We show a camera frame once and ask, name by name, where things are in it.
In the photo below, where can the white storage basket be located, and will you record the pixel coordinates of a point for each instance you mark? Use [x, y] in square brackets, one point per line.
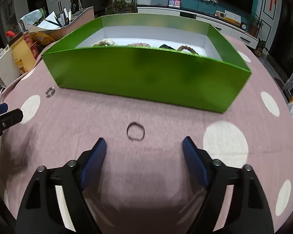
[8, 68]

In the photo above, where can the potted plant by cabinet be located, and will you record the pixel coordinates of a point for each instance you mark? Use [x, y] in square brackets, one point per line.
[261, 46]

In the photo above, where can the small black alarm clock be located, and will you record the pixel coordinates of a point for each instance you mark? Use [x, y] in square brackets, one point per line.
[243, 26]

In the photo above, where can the white yellow box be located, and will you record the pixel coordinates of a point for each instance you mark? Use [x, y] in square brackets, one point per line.
[232, 18]

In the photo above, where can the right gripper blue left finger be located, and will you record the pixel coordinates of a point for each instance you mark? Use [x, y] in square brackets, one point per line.
[91, 162]

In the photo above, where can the pink polka dot tablecloth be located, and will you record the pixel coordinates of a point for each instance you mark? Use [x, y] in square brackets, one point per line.
[145, 185]

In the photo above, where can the yellow bear bottle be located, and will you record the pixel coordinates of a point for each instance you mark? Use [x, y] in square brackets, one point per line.
[22, 54]

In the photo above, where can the pink desk organizer box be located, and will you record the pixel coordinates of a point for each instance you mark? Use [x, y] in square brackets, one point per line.
[78, 20]

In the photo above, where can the potted plant on cabinet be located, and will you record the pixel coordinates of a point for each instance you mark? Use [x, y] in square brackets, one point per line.
[256, 24]

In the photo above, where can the cream white wristwatch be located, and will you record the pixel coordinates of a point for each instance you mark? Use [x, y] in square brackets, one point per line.
[105, 43]

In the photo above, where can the green cardboard box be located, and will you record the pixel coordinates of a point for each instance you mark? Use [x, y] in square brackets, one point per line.
[204, 72]

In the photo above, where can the blue red small box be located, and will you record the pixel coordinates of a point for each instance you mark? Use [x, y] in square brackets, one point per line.
[174, 3]

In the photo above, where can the black wristwatch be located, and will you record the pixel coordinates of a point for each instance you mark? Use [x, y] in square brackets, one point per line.
[164, 46]

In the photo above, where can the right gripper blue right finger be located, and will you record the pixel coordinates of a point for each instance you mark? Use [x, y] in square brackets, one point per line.
[195, 161]

